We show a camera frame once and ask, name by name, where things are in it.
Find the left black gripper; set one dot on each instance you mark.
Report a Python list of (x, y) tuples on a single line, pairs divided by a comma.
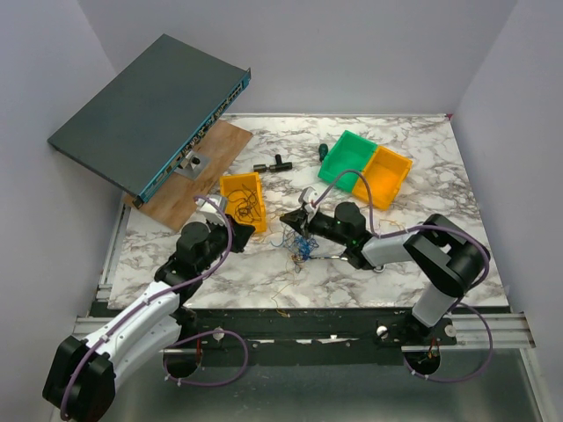
[(241, 234)]

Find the green handled screwdriver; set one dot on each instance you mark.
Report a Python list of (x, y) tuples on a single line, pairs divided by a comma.
[(323, 150)]

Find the metal bracket with knob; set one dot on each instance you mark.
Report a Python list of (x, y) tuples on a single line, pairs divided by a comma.
[(192, 165)]

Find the yellow bin on right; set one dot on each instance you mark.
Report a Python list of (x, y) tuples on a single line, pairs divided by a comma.
[(385, 173)]

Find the yellow bin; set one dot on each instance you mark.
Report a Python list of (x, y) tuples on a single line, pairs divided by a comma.
[(385, 173), (245, 199)]

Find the small open-end wrench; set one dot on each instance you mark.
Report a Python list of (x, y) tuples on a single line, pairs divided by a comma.
[(328, 257)]

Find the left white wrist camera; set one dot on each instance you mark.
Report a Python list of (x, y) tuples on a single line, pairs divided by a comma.
[(212, 208)]

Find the grey network switch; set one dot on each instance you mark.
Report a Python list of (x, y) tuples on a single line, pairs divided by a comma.
[(139, 128)]

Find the green plastic bin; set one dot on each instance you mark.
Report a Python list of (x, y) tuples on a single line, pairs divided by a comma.
[(350, 152)]

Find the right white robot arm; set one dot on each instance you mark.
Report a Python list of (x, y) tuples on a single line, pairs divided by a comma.
[(453, 261)]

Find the yellow bin on left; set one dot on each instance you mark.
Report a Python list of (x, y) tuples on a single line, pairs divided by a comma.
[(245, 199)]

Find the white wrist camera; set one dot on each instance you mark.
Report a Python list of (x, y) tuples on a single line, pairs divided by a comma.
[(212, 208), (307, 199)]

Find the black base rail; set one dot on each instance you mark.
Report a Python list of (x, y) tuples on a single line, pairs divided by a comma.
[(311, 337)]

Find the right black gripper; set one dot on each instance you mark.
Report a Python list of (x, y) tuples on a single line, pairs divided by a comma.
[(297, 221)]

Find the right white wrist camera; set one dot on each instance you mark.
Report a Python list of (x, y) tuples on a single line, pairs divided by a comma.
[(307, 199)]

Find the black T pipe fitting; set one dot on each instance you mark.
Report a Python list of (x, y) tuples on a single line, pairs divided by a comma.
[(277, 166)]

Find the brown wooden board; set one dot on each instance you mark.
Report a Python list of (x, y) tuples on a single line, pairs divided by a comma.
[(173, 203)]

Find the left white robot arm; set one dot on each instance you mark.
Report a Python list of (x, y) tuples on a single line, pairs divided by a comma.
[(86, 373)]

